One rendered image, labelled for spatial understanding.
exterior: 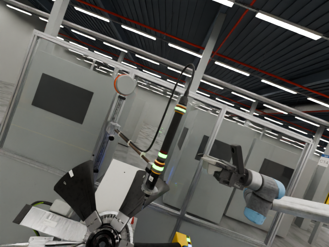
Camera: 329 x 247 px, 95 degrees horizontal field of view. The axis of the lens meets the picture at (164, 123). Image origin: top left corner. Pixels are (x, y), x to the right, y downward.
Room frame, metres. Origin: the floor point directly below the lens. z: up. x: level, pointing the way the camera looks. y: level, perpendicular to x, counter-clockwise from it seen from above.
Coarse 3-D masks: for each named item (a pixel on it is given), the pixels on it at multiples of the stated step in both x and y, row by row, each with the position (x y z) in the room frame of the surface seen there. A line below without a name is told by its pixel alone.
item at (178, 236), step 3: (177, 234) 0.97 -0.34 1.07; (180, 234) 0.98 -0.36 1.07; (183, 234) 0.99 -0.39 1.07; (174, 237) 0.98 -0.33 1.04; (177, 237) 0.94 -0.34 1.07; (180, 237) 0.95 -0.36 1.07; (183, 237) 0.96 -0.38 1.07; (186, 237) 0.97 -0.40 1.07; (189, 237) 0.98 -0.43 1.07; (174, 240) 0.96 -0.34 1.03; (177, 240) 0.92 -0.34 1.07; (180, 240) 0.93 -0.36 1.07; (183, 240) 0.94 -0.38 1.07; (186, 240) 0.94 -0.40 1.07; (180, 243) 0.90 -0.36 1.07; (183, 243) 0.91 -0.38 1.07; (186, 243) 0.92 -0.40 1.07; (183, 246) 0.89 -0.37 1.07
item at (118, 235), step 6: (102, 228) 0.58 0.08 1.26; (108, 228) 0.58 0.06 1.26; (114, 228) 0.67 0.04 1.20; (90, 234) 0.64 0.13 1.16; (96, 234) 0.57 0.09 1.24; (102, 234) 0.57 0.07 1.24; (108, 234) 0.58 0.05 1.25; (114, 234) 0.58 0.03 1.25; (120, 234) 0.67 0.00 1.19; (90, 240) 0.55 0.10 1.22; (96, 240) 0.55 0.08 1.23; (102, 240) 0.56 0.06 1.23; (108, 240) 0.56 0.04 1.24; (114, 240) 0.57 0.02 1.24; (90, 246) 0.54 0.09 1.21; (96, 246) 0.55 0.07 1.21; (108, 246) 0.55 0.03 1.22; (114, 246) 0.56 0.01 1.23
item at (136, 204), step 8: (136, 176) 0.83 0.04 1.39; (136, 184) 0.79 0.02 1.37; (160, 184) 0.76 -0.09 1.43; (128, 192) 0.77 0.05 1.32; (136, 192) 0.75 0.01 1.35; (160, 192) 0.72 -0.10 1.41; (128, 200) 0.73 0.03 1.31; (136, 200) 0.71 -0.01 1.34; (152, 200) 0.69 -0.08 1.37; (120, 208) 0.71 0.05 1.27; (128, 208) 0.69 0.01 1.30; (136, 208) 0.67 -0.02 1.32; (128, 216) 0.65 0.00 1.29
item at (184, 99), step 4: (188, 92) 0.60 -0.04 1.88; (184, 96) 0.60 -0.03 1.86; (180, 100) 0.59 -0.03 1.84; (184, 100) 0.59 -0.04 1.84; (184, 104) 0.62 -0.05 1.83; (152, 172) 0.59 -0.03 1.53; (152, 176) 0.59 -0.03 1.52; (156, 176) 0.59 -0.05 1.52; (148, 180) 0.60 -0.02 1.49; (152, 180) 0.59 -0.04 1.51; (156, 180) 0.59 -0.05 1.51; (148, 184) 0.59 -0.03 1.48; (152, 184) 0.59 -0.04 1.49; (148, 188) 0.59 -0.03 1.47; (152, 188) 0.59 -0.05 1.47; (148, 196) 0.59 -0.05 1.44
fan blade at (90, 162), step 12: (84, 168) 0.71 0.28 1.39; (60, 180) 0.71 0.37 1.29; (72, 180) 0.70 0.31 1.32; (84, 180) 0.68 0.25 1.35; (60, 192) 0.70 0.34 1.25; (72, 192) 0.68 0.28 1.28; (84, 192) 0.66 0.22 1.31; (72, 204) 0.67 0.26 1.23; (84, 204) 0.65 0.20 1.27; (84, 216) 0.65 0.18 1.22
